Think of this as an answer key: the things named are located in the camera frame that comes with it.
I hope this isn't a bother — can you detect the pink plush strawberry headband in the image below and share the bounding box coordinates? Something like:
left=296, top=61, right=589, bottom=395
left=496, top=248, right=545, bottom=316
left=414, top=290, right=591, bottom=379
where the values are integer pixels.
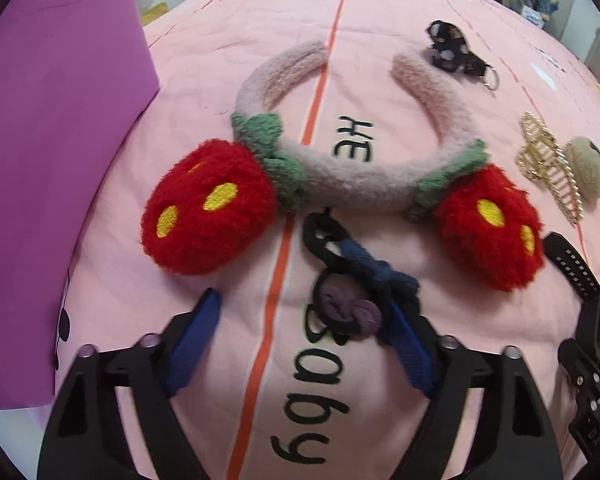
left=140, top=39, right=546, bottom=293

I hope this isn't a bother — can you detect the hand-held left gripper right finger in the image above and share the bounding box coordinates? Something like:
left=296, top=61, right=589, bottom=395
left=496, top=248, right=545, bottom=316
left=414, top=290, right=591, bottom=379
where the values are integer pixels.
left=380, top=300, right=563, bottom=480

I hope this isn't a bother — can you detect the purple plastic bin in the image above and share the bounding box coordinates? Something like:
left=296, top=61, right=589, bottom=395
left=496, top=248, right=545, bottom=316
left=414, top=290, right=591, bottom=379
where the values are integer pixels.
left=0, top=0, right=162, bottom=413

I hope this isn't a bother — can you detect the pink panda bedspread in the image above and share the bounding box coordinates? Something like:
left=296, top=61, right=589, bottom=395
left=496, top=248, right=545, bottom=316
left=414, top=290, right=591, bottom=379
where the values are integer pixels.
left=45, top=0, right=600, bottom=480

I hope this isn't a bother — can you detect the black and blue hair tie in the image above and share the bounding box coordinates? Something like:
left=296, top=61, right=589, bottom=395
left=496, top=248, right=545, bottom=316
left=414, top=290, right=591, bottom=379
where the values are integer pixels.
left=302, top=210, right=423, bottom=321

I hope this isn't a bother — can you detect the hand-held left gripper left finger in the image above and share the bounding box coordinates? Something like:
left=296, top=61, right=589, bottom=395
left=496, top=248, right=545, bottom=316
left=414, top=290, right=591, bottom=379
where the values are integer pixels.
left=37, top=287, right=223, bottom=480

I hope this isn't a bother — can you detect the metal hair claw clip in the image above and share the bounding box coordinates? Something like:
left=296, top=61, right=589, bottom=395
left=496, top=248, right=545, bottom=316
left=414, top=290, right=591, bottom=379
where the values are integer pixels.
left=515, top=111, right=586, bottom=227

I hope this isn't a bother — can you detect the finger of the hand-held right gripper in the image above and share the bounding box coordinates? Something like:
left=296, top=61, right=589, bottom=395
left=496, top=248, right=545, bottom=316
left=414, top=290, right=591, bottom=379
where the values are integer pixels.
left=557, top=287, right=600, bottom=396

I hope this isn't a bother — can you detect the black dotted bow hair clip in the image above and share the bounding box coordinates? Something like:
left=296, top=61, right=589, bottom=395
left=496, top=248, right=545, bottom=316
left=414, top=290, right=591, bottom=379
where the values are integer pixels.
left=426, top=20, right=501, bottom=92

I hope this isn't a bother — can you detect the beige plush ball keychain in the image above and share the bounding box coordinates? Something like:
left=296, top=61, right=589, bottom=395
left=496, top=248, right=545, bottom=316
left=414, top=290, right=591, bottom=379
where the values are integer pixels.
left=562, top=136, right=600, bottom=201

